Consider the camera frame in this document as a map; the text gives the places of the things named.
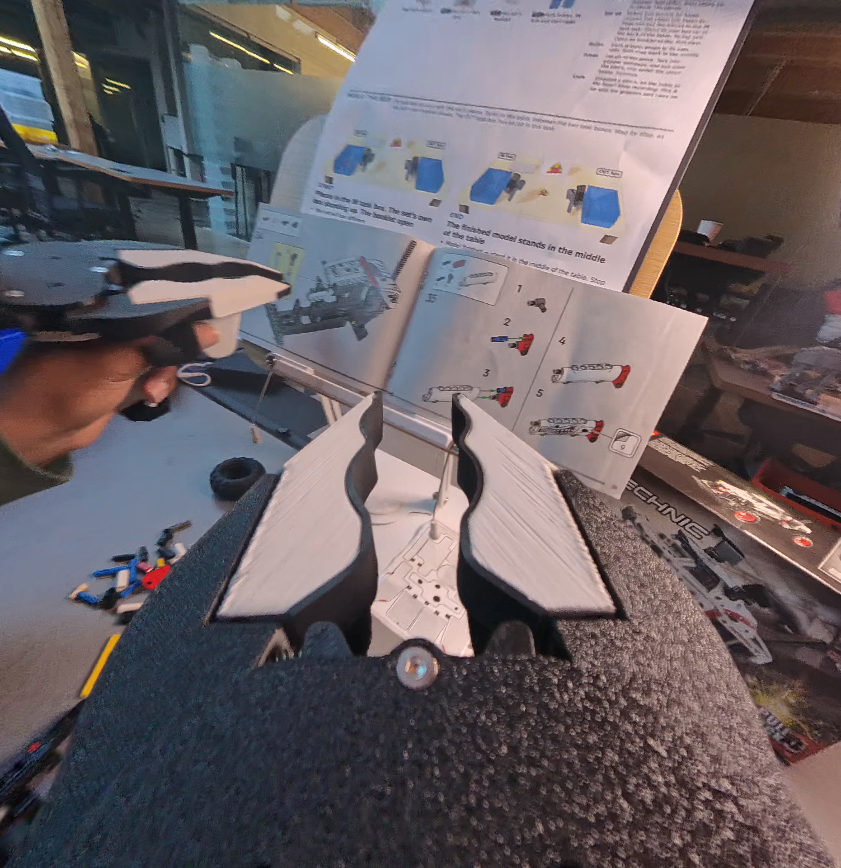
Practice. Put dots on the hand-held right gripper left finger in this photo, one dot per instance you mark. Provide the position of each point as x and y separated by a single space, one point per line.
298 542

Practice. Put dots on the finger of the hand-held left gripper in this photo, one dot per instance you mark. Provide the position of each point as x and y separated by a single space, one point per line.
183 259
217 293

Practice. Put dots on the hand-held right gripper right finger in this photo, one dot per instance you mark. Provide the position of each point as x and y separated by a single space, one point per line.
535 536

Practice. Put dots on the pile of small toy pieces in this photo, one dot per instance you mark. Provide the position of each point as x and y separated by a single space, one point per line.
135 573

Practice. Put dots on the toy instruction booklet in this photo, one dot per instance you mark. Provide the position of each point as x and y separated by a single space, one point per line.
583 339

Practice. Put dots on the toy truck chassis model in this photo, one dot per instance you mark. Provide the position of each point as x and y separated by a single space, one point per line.
27 766

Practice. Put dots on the person's left forearm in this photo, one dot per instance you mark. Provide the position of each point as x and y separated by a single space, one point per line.
20 485

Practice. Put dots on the person's left hand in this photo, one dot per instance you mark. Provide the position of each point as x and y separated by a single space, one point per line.
74 393

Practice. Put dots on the black power adapter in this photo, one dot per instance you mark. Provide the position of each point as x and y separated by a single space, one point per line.
244 373

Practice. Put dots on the black toy tire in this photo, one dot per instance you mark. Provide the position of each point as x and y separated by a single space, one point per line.
236 478

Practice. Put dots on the blue storage bin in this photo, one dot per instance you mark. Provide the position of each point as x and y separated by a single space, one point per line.
3 352

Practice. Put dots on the long wooden workbench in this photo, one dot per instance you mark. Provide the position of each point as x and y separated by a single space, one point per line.
108 168

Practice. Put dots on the white sticker sheet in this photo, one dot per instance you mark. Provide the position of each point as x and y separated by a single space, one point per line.
427 590

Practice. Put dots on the white book stand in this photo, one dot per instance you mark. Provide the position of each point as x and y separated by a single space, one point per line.
413 488

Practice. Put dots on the frosted glass partition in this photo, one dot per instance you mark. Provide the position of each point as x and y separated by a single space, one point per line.
257 122

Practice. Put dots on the toy truck set box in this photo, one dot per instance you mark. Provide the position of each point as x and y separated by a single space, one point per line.
732 576

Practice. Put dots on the yellow toy axle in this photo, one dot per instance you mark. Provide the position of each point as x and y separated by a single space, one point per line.
100 664

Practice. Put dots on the red crate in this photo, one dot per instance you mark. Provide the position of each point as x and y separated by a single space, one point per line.
806 492

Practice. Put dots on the printed instruction sheet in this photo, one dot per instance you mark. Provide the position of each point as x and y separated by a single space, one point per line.
529 135

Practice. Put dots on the white cup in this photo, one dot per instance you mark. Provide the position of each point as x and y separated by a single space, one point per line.
709 230

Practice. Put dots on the wooden post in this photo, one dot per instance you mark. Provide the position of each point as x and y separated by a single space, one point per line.
64 74

